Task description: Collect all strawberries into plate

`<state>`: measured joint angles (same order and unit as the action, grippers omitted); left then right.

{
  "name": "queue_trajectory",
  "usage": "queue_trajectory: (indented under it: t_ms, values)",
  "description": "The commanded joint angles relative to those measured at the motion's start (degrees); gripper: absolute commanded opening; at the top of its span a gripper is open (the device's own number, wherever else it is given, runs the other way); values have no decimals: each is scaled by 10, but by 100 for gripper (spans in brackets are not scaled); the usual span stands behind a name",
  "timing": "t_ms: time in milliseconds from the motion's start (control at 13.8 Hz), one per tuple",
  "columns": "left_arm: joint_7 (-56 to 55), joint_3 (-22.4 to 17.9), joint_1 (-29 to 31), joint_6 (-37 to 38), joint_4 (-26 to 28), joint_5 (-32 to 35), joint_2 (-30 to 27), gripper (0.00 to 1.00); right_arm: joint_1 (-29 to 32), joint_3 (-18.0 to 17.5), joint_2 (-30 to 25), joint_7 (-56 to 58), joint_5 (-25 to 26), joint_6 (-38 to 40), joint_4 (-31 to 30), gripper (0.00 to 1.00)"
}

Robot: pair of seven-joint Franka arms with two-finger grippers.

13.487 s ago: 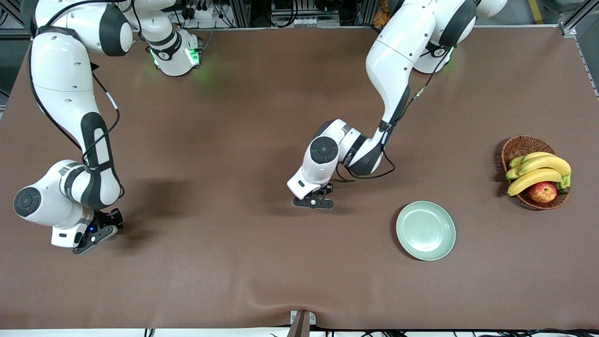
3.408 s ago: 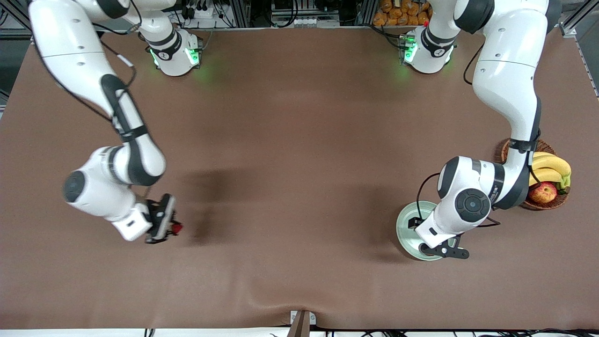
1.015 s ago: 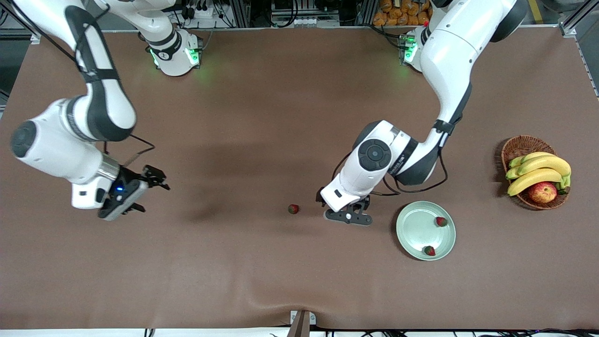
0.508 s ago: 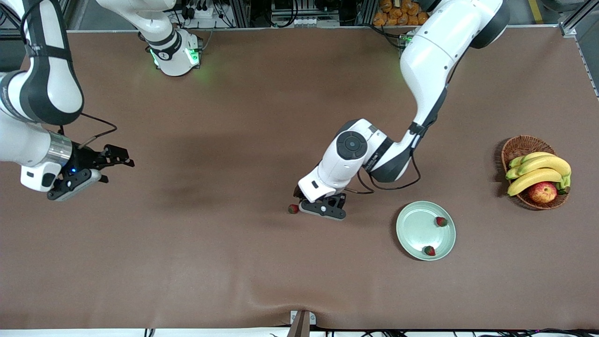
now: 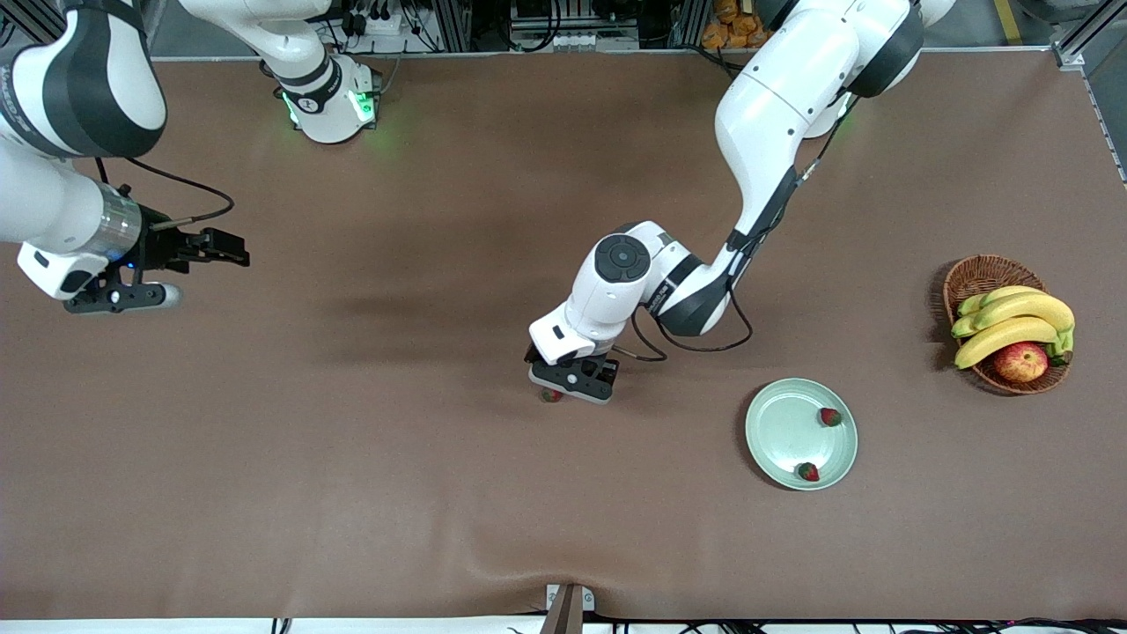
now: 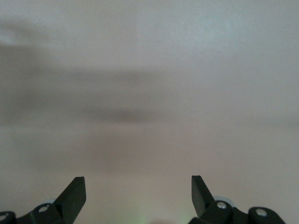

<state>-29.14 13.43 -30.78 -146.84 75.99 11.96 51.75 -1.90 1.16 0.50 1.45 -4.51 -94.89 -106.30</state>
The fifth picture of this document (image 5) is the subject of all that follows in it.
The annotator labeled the light green round plate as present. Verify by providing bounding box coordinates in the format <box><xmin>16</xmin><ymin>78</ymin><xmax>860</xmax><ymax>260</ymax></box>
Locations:
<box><xmin>745</xmin><ymin>378</ymin><xmax>858</xmax><ymax>491</ymax></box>

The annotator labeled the brown table mat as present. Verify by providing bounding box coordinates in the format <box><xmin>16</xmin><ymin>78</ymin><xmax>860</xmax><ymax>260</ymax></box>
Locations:
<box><xmin>0</xmin><ymin>50</ymin><xmax>1127</xmax><ymax>622</ymax></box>

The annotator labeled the power strip with black plugs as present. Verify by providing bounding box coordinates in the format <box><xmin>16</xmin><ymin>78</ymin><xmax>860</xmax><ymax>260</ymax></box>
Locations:
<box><xmin>339</xmin><ymin>0</ymin><xmax>406</xmax><ymax>41</ymax></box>

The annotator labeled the white power strip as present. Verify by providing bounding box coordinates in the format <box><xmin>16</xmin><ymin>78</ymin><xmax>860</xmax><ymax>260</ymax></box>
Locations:
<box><xmin>515</xmin><ymin>32</ymin><xmax>641</xmax><ymax>52</ymax></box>

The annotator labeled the bag of brown buns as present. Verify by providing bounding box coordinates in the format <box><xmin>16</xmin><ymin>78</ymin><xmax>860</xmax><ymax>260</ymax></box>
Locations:
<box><xmin>702</xmin><ymin>0</ymin><xmax>771</xmax><ymax>50</ymax></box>

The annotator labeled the brown wicker basket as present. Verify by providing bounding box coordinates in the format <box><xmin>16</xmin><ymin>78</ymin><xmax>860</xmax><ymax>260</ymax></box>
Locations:
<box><xmin>943</xmin><ymin>254</ymin><xmax>1073</xmax><ymax>395</ymax></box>

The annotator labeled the yellow banana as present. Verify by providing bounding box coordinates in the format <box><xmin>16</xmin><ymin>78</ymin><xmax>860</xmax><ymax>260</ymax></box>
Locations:
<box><xmin>958</xmin><ymin>285</ymin><xmax>1044</xmax><ymax>316</ymax></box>
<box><xmin>954</xmin><ymin>317</ymin><xmax>1062</xmax><ymax>370</ymax></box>
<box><xmin>951</xmin><ymin>292</ymin><xmax>1076</xmax><ymax>340</ymax></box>

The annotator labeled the red yellow apple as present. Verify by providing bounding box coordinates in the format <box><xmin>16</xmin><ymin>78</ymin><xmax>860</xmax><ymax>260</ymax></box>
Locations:
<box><xmin>992</xmin><ymin>342</ymin><xmax>1050</xmax><ymax>384</ymax></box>

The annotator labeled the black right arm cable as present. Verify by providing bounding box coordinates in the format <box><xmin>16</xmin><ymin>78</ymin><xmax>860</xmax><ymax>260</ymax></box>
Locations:
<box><xmin>92</xmin><ymin>155</ymin><xmax>236</xmax><ymax>232</ymax></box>

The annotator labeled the brown camera pole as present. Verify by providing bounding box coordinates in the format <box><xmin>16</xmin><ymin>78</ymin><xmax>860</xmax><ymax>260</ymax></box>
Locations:
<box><xmin>539</xmin><ymin>586</ymin><xmax>585</xmax><ymax>634</ymax></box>

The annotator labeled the aluminium frame post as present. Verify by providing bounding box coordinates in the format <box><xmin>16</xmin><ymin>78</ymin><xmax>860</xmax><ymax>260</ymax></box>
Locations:
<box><xmin>674</xmin><ymin>0</ymin><xmax>710</xmax><ymax>49</ymax></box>
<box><xmin>438</xmin><ymin>0</ymin><xmax>472</xmax><ymax>52</ymax></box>

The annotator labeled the aluminium frame rail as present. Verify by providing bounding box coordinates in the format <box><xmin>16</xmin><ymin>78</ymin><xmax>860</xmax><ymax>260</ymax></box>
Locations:
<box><xmin>1052</xmin><ymin>0</ymin><xmax>1127</xmax><ymax>186</ymax></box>

